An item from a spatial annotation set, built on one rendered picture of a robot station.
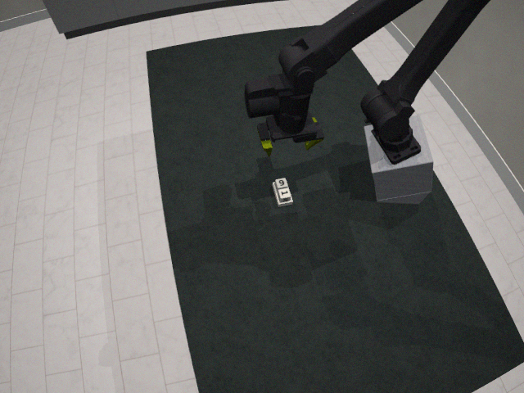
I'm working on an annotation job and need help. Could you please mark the beige open-top tray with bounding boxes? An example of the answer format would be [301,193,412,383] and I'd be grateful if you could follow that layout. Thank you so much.
[272,182,293,207]

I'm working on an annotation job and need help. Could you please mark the white number cube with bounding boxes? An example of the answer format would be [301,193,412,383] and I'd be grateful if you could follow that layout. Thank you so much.
[275,178,288,192]
[278,188,291,203]

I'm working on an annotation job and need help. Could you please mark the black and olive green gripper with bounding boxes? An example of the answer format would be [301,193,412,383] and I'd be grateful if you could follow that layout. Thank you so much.
[257,109,324,157]

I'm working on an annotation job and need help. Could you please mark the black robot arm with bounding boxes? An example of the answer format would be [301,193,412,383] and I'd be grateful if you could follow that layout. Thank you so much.
[245,0,490,165]

